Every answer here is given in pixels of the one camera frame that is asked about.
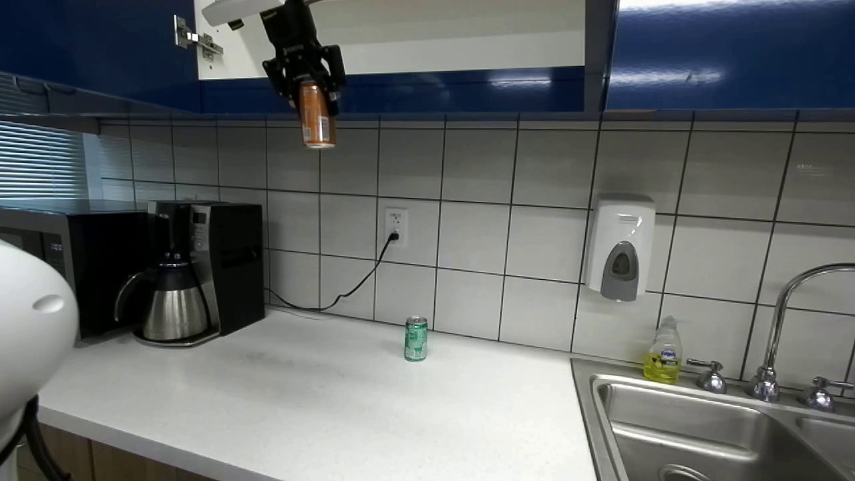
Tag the stainless steel sink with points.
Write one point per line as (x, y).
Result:
(713, 436)

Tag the chrome sink faucet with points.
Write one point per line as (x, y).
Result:
(765, 382)

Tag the metal cabinet hinge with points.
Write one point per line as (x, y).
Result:
(200, 39)

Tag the white wall outlet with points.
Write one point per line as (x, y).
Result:
(396, 218)

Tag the yellow dish soap bottle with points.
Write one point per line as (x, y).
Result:
(663, 362)

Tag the black steel coffee maker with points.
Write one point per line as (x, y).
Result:
(232, 269)

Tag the open white cabinet shelf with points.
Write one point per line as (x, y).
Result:
(464, 35)

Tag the stainless steel coffee carafe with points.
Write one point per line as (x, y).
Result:
(176, 310)

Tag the window blind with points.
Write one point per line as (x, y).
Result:
(42, 163)

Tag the wooden base cabinet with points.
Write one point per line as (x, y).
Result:
(116, 457)

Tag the white grey Franka robot arm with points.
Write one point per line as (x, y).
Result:
(31, 329)

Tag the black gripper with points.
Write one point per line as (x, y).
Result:
(289, 35)

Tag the orange soda can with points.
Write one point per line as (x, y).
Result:
(316, 121)

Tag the green soda can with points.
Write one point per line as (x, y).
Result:
(416, 337)

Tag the black steel microwave oven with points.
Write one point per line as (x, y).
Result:
(98, 269)

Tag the white wall soap dispenser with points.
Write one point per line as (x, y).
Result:
(622, 242)

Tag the blue cabinet door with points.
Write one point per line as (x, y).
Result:
(731, 54)
(90, 43)

